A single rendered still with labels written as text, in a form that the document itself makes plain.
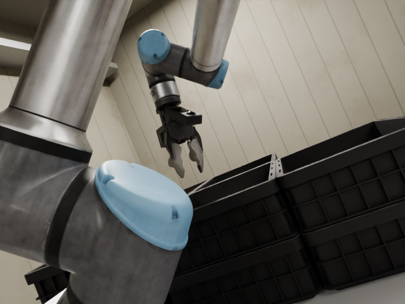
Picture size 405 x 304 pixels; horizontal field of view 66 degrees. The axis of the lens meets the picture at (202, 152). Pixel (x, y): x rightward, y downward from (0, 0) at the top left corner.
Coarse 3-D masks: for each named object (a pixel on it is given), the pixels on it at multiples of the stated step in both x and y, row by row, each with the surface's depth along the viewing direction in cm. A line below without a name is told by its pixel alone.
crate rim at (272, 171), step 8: (256, 168) 95; (272, 168) 74; (272, 176) 60; (216, 184) 98; (264, 184) 57; (272, 184) 57; (240, 192) 58; (248, 192) 57; (256, 192) 57; (264, 192) 57; (272, 192) 56; (216, 200) 60; (224, 200) 58; (232, 200) 58; (240, 200) 58; (248, 200) 57; (200, 208) 60; (208, 208) 59; (216, 208) 59; (224, 208) 58; (232, 208) 58; (200, 216) 60; (208, 216) 59
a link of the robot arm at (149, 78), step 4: (148, 76) 84; (152, 76) 83; (156, 76) 82; (160, 76) 83; (164, 76) 83; (168, 76) 84; (172, 76) 85; (148, 80) 85; (152, 80) 83; (156, 80) 83; (160, 80) 83; (164, 80) 83; (168, 80) 83; (172, 80) 84; (148, 84) 85; (152, 84) 83
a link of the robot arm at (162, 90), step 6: (156, 84) 83; (162, 84) 83; (168, 84) 83; (174, 84) 84; (150, 90) 86; (156, 90) 83; (162, 90) 82; (168, 90) 83; (174, 90) 84; (156, 96) 83; (162, 96) 82; (168, 96) 83; (174, 96) 84; (156, 102) 85
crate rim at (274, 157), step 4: (268, 156) 133; (272, 156) 117; (276, 156) 121; (256, 160) 134; (272, 160) 96; (248, 164) 135; (264, 164) 96; (236, 168) 136; (228, 172) 137; (244, 172) 98; (216, 176) 139; (208, 180) 132; (204, 184) 120; (200, 188) 113; (192, 192) 103
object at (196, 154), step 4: (192, 140) 84; (196, 140) 84; (188, 144) 86; (192, 144) 84; (196, 144) 84; (192, 148) 83; (196, 148) 84; (200, 148) 84; (192, 152) 84; (196, 152) 84; (200, 152) 84; (192, 156) 87; (196, 156) 83; (200, 156) 84; (192, 160) 88; (196, 160) 84; (200, 160) 84; (200, 164) 83; (200, 168) 84; (200, 172) 84
